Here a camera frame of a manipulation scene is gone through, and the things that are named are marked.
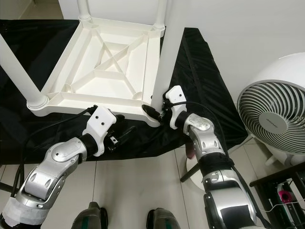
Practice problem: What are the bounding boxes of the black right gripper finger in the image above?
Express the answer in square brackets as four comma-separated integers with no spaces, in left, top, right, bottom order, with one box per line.
[141,105,163,124]

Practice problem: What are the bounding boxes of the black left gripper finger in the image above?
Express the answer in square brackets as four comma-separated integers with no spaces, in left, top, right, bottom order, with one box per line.
[117,126,136,144]

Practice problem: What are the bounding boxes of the white plastic table top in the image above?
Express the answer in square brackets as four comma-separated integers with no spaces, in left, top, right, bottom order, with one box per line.
[27,17,167,127]

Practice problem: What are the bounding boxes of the small pink object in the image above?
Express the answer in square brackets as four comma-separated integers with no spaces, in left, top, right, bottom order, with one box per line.
[186,146,198,160]

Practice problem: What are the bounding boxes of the black metal table leg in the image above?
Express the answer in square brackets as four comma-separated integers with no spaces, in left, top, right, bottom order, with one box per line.
[180,160,204,184]
[0,182,16,194]

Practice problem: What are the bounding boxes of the white round floor base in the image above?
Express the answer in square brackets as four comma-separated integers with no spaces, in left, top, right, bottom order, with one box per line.
[186,153,208,191]

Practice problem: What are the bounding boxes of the dark grey robot left foot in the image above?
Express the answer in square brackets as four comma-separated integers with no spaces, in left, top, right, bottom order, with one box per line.
[73,202,114,229]

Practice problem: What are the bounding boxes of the dark grey robot foot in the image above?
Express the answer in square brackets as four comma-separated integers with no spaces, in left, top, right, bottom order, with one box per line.
[145,208,183,229]
[73,202,114,229]

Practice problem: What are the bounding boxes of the dark grey robot right foot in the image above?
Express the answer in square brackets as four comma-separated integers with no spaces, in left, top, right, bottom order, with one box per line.
[145,208,183,229]

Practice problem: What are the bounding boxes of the black tablecloth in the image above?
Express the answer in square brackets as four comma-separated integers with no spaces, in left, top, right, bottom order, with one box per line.
[0,19,248,163]

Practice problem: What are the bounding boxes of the white floor fan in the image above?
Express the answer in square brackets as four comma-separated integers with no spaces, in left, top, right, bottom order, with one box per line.
[237,52,305,167]

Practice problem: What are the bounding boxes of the magenta round object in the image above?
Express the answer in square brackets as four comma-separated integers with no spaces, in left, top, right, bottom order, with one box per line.
[278,189,293,203]

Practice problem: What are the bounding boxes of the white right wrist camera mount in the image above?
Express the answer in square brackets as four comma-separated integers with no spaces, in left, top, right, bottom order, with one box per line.
[164,85,187,128]

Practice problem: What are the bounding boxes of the thin white wire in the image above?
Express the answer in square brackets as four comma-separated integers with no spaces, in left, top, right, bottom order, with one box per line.
[267,200,286,213]

